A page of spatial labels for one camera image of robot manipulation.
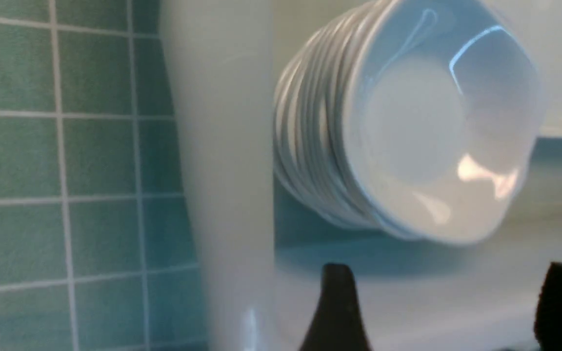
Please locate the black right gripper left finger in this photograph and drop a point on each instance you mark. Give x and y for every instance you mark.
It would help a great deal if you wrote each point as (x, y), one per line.
(337, 323)

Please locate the large white plastic tub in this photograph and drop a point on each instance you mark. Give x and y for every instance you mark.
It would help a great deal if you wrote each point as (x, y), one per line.
(261, 251)

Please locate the stack of white bowls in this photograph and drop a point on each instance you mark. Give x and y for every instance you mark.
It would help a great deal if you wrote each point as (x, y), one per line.
(417, 118)

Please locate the green checkered tablecloth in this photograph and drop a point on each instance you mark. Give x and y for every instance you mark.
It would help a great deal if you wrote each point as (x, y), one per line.
(95, 245)

